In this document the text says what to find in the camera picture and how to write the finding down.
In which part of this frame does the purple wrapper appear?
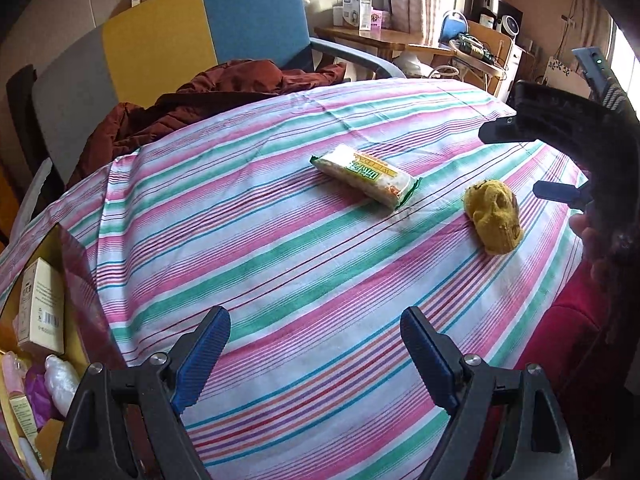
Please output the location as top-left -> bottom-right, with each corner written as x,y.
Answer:
24,364 -> 56,429

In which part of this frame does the white plastic bag ball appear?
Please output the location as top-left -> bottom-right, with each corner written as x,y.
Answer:
44,354 -> 80,417

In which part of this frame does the pink hair roller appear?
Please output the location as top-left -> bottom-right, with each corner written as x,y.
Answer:
1,351 -> 27,396

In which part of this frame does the beige cardboard box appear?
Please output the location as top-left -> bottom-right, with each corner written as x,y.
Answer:
16,258 -> 65,356

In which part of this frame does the green yellow small box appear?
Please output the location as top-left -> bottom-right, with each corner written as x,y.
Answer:
9,393 -> 38,448

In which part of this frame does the person hand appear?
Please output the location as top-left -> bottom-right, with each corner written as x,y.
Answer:
568,214 -> 610,288

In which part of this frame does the yellow knitted cloth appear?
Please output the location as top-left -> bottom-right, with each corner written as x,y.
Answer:
463,180 -> 523,256

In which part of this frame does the red blanket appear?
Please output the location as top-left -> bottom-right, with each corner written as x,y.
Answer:
514,259 -> 622,411

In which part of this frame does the yellow storage box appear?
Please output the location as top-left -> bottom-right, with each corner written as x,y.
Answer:
1,224 -> 125,479

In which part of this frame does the wooden desk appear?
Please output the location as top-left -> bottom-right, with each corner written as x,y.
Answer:
313,24 -> 516,99

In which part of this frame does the white carton on desk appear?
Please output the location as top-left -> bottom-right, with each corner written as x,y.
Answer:
342,0 -> 372,32

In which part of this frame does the striped bed sheet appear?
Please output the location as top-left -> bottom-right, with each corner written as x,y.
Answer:
1,79 -> 584,479

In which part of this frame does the dark red jacket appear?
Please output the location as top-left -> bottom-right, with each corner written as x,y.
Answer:
66,60 -> 346,188

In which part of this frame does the grey yellow blue chair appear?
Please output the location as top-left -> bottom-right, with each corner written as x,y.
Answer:
6,0 -> 401,218

